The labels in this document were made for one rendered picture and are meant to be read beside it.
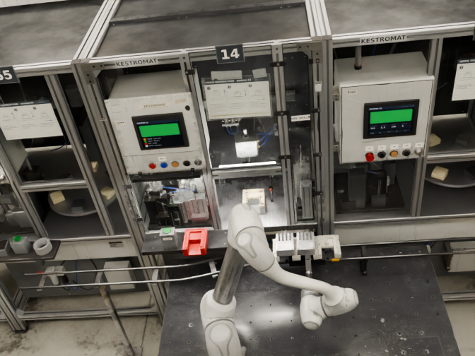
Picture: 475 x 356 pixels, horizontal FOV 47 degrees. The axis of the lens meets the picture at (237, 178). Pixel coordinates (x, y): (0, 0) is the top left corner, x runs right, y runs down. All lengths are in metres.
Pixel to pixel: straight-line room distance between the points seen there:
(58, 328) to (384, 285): 2.30
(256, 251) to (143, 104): 0.90
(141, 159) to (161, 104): 0.37
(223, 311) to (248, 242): 0.59
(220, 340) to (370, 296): 0.90
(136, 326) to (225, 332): 1.43
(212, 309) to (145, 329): 1.28
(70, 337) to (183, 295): 1.19
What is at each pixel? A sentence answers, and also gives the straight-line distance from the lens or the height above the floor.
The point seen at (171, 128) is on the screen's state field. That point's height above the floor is 1.66.
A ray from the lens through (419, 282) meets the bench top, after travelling 3.18.
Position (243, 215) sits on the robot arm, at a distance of 2.39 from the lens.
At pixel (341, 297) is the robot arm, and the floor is 1.04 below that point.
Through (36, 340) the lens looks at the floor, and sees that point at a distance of 4.22.
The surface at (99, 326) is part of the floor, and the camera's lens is 4.09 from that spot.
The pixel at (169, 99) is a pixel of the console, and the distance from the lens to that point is 2.62.
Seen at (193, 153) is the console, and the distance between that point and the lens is 2.79.
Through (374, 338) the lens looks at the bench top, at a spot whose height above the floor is 0.68.
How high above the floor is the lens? 3.13
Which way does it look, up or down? 40 degrees down
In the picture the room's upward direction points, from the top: 9 degrees counter-clockwise
